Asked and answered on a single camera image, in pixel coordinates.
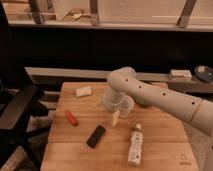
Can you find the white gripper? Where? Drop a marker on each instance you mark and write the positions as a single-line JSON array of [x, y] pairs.
[[111, 101]]

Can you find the black eraser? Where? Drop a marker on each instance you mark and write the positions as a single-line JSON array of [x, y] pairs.
[[96, 136]]

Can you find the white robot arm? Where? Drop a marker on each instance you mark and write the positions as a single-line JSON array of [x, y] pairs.
[[193, 110]]

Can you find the white sponge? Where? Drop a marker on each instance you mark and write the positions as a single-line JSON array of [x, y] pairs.
[[83, 91]]

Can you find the clear plastic cup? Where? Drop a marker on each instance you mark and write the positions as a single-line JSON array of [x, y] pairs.
[[127, 104]]

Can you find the green bowl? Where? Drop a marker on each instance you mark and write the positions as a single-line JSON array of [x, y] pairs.
[[141, 102]]

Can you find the white plastic bottle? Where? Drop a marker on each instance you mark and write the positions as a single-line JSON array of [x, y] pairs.
[[135, 150]]

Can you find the orange carrot toy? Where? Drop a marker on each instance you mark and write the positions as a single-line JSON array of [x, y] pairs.
[[71, 118]]

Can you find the wooden table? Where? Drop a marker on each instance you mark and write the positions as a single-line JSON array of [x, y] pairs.
[[165, 146]]

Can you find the small box on ledge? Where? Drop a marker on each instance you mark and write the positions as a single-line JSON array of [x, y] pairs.
[[180, 75]]

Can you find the black office chair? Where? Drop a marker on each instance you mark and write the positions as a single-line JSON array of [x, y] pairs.
[[14, 121]]

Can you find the dark round disc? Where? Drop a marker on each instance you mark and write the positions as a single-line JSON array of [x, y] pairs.
[[204, 73]]

